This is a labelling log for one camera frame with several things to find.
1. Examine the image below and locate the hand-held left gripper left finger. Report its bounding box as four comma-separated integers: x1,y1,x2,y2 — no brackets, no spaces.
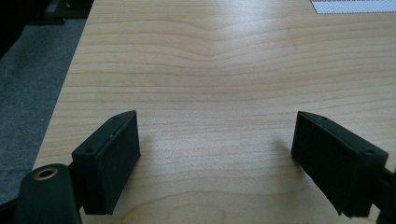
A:
71,109,142,217

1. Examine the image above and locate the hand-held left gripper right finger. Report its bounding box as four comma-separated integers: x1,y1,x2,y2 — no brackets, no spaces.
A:
290,110,389,218

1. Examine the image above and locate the white woven mat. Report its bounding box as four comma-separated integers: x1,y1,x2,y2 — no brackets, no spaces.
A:
310,0,396,15

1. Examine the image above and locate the dark metal stand base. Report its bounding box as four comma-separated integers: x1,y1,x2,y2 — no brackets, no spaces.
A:
28,0,95,26

